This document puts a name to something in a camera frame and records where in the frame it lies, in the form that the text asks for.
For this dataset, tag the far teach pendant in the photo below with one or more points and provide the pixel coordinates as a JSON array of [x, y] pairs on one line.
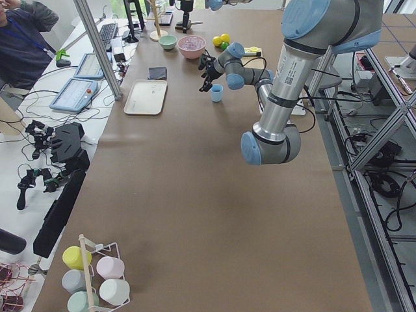
[[89, 68]]

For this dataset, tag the white cup in rack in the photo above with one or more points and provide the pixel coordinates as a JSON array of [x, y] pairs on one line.
[[114, 291]]

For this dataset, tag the green bowl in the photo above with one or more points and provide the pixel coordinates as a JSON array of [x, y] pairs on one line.
[[168, 42]]

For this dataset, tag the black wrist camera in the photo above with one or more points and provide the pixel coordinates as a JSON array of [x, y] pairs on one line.
[[205, 61]]

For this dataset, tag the cream rabbit tray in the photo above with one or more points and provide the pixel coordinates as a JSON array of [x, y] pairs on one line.
[[146, 97]]

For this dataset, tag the grey cup in rack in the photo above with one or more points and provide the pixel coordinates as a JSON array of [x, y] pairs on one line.
[[74, 281]]

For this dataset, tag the pink bowl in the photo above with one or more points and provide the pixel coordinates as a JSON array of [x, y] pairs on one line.
[[191, 54]]

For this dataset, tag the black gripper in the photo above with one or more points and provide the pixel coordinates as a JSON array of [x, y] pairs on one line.
[[186, 6], [211, 70]]

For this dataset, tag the wooden cutting board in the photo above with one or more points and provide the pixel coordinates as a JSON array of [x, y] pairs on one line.
[[257, 62]]

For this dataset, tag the wooden glass stand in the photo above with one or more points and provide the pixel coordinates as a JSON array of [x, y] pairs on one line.
[[158, 33]]

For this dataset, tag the white wire cup rack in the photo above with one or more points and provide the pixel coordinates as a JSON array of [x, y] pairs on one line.
[[91, 254]]

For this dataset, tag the pile of ice cubes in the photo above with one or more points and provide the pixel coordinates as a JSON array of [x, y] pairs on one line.
[[191, 43]]

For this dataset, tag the grey folded cloth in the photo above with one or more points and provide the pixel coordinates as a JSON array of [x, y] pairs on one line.
[[157, 73]]

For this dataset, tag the black bar device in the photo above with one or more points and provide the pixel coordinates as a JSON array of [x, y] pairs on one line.
[[58, 215]]

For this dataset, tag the black keyboard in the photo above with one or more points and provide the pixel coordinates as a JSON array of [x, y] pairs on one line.
[[108, 32]]

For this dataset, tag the pink cup in rack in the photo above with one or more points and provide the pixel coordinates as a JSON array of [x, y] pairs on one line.
[[110, 267]]

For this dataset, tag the light blue plastic cup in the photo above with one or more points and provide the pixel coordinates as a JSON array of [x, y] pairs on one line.
[[216, 93]]

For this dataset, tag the yellow lemon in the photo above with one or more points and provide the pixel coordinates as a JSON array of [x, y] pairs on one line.
[[217, 41], [225, 38]]

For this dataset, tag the teach pendant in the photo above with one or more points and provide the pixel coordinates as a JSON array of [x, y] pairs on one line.
[[75, 95], [89, 68]]

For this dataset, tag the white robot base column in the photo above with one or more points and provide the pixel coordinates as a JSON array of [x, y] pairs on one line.
[[299, 109]]

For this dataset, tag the near teach pendant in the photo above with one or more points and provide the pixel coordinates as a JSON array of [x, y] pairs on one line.
[[75, 95]]

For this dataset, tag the aluminium frame post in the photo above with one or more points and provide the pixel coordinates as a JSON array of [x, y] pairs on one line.
[[95, 39]]

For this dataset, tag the metal ice scoop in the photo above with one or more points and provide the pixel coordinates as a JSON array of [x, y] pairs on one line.
[[195, 23]]

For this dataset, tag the seated person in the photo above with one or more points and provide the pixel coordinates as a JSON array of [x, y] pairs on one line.
[[25, 54]]

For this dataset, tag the lemon half slice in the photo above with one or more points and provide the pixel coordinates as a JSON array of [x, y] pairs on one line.
[[251, 50]]

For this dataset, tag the mint cup in rack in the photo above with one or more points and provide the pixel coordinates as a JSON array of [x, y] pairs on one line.
[[78, 302]]

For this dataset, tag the steel muddler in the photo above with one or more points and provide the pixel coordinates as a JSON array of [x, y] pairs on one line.
[[251, 54]]

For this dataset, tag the yellow cup in rack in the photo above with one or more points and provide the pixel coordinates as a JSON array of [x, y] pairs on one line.
[[72, 258]]

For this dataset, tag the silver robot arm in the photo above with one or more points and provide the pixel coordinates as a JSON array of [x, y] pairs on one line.
[[309, 29], [217, 4]]

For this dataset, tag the black gripper mount block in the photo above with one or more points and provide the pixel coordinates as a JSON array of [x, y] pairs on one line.
[[66, 147]]

